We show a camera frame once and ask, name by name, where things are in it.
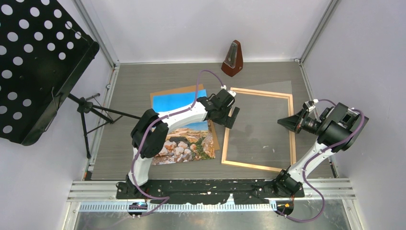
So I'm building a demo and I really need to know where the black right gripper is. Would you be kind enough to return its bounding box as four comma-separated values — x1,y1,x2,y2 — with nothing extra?
278,108,321,134

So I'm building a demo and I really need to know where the light wooden picture frame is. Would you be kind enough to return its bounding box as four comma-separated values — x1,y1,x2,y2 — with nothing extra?
221,87,297,173

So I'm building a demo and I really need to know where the clear acrylic sheet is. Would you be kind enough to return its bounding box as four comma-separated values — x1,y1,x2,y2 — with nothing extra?
227,81,292,169

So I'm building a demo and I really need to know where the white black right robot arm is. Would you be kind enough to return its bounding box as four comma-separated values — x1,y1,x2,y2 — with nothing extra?
272,99,369,197

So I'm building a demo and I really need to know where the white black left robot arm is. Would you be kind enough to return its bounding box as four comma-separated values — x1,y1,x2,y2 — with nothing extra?
116,86,239,199

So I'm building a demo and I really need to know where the landscape photo print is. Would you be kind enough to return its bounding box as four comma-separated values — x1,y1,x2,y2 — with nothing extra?
151,92,217,166

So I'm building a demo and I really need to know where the brown cardboard backing board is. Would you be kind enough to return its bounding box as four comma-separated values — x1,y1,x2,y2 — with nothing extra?
150,85,220,150

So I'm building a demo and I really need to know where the brown wooden metronome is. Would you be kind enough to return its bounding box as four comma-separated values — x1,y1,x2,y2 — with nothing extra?
221,40,244,77

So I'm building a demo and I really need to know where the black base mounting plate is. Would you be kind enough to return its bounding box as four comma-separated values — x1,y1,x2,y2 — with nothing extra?
116,179,292,205

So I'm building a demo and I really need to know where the black tripod stand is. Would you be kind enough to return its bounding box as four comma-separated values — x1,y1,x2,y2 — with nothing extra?
68,93,141,160

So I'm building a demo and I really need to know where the black perforated music stand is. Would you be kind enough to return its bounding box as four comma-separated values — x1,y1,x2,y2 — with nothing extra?
0,0,100,146

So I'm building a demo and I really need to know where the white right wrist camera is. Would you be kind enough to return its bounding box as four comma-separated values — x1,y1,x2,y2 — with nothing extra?
303,99,319,113

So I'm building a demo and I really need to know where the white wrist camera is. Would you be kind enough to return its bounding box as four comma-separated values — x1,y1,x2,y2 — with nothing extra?
303,99,319,113
220,85,237,97

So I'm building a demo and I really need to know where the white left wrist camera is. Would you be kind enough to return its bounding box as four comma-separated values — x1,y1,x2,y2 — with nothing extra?
220,85,237,97

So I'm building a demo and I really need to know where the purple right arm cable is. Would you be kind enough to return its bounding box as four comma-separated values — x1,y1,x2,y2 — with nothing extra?
275,99,366,223

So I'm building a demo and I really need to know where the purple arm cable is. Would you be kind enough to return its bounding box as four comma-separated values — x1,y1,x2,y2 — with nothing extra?
275,99,366,223
130,69,228,218

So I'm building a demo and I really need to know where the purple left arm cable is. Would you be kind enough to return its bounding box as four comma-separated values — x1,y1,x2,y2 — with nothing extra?
130,69,228,218

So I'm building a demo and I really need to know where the aluminium rail front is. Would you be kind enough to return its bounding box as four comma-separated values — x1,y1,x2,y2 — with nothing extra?
68,178,356,213

